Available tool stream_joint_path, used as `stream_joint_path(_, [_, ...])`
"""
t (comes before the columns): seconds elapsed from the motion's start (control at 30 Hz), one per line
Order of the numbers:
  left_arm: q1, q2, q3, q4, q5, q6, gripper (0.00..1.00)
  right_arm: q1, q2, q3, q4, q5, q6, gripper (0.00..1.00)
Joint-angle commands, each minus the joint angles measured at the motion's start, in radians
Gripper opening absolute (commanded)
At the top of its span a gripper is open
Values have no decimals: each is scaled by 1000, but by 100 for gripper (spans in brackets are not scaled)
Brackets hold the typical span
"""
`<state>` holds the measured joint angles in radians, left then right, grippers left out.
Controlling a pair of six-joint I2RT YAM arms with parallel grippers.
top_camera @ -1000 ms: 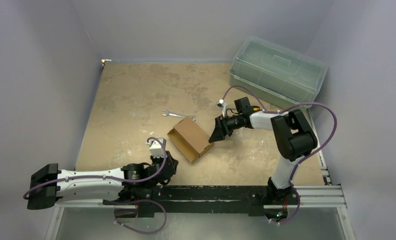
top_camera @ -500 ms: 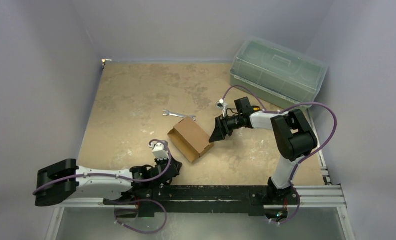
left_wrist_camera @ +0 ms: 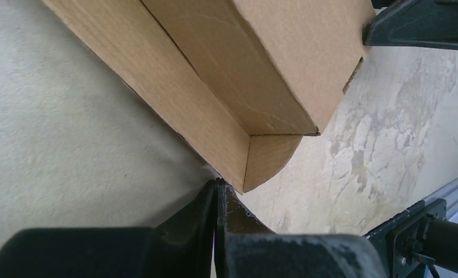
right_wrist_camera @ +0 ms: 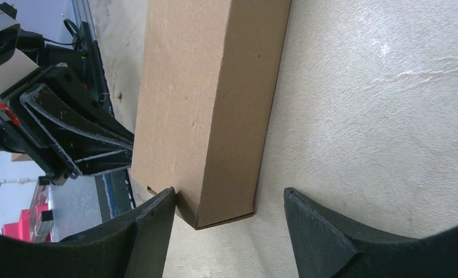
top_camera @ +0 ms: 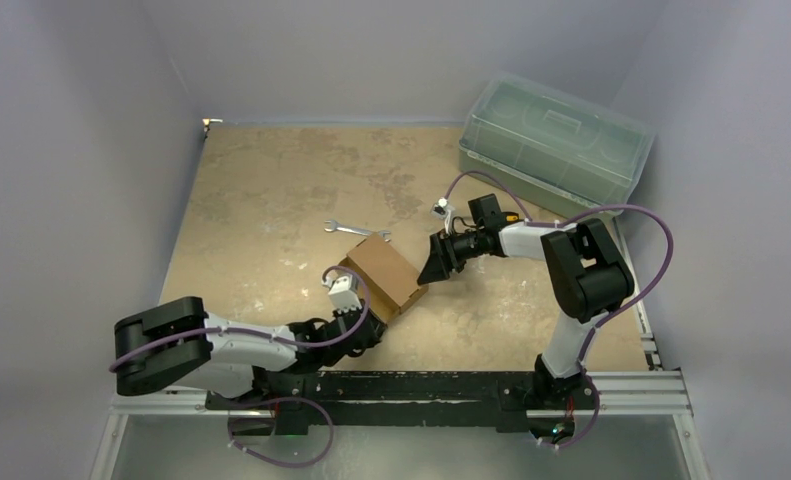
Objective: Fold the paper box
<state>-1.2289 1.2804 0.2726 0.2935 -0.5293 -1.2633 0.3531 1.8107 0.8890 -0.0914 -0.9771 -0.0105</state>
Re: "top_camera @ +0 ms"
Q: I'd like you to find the brown cardboard box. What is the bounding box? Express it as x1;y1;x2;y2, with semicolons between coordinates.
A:
339;234;429;324

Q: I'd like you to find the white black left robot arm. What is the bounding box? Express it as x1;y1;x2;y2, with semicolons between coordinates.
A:
109;296;387;409

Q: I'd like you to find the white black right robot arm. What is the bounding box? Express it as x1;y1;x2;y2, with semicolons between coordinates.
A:
417;194;635;407

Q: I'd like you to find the clear plastic storage box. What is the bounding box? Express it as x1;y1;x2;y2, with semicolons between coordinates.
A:
459;73;656;218

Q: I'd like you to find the silver open-end wrench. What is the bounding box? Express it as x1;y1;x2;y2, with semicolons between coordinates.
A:
324;219;391;242

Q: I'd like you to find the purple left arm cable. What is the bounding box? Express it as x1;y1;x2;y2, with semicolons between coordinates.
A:
108;266;372;374

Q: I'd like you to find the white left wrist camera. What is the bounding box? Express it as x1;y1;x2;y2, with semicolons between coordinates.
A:
322;266;365;314

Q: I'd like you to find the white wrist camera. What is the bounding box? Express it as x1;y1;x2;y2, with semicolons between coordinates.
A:
322;266;365;314
431;197;455;235

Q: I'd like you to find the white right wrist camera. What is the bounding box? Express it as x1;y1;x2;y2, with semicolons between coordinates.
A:
431;197;455;235

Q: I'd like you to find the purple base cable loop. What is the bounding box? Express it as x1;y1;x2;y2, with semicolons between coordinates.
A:
226;396;335;470

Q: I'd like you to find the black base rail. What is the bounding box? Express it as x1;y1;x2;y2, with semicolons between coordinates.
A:
205;371;599;439

